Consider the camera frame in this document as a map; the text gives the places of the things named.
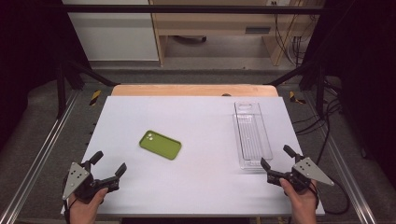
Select black metal frame stand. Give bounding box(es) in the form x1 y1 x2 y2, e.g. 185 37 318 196
55 59 121 119
266 61 327 119

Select grey label plate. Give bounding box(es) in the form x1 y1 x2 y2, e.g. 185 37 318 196
245 26 272 35

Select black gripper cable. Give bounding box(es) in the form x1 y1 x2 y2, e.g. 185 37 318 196
311 176 350 216
62 175 78 224

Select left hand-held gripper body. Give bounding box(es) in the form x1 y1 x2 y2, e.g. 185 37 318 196
63 161 120 204

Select wooden desk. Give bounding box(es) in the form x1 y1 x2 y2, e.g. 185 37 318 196
148 0 325 67

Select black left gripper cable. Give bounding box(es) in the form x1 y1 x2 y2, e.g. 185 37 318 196
62 175 78 224

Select wooden table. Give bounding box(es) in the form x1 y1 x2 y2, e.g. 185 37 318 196
110 83 279 98

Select person's left hand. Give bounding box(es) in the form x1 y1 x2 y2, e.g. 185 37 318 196
68 187 109 224

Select person's right hand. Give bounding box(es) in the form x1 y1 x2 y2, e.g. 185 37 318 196
278 177 318 224

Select black horizontal frame bar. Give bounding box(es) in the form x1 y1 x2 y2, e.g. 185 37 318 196
61 4 325 15

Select green phone case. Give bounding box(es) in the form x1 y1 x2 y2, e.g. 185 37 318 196
138 129 183 161

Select aluminium rail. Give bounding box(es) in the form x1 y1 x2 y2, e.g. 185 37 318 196
0 89 79 224
303 91 378 224

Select black floor cable bundle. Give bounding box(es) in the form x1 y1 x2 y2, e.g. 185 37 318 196
291 77 344 166

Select clear plastic packaging box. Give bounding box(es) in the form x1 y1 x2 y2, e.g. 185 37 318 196
232 100 275 172

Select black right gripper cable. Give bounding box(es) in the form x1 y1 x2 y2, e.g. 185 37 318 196
311 176 350 216

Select white board sheet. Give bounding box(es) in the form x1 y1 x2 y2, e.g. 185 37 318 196
60 95 326 218

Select white cabinet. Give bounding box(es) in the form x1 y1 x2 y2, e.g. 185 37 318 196
61 0 160 63

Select hanging cables under desk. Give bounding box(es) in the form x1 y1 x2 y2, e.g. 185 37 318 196
273 2 313 67

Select dark curtain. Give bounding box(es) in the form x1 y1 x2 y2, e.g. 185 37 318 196
303 0 396 183
0 0 92 152

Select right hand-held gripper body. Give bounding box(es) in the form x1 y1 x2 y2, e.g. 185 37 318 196
266 155 335 192

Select yellow black striped tape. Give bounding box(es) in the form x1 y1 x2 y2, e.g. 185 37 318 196
289 90 307 105
89 89 103 106

